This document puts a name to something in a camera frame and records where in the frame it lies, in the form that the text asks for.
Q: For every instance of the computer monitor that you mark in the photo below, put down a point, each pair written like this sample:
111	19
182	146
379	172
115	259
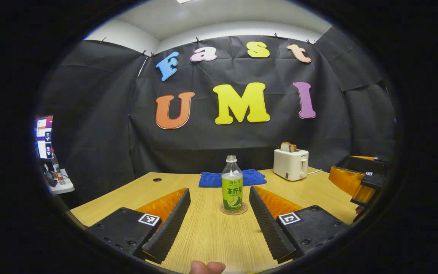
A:
44	137

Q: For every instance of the bread slice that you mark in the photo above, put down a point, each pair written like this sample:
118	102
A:
287	147

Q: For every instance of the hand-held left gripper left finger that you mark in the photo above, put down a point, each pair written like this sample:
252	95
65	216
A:
171	224

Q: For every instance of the round wooden coaster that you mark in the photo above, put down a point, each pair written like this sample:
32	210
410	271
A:
234	213

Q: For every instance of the ceiling light panel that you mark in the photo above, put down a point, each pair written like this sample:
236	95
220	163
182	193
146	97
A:
184	1

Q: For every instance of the green label water bottle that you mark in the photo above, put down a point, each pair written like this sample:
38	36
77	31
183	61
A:
232	182

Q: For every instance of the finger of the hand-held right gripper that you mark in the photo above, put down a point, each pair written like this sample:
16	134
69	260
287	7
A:
367	164
346	180

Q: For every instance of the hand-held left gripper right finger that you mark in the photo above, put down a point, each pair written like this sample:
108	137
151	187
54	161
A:
266	224

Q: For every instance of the red cap bottle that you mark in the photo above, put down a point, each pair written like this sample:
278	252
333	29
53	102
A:
56	167

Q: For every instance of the white toaster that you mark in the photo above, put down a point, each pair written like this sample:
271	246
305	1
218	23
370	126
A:
289	165

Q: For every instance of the blue towel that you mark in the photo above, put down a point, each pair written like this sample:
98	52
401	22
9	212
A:
211	179

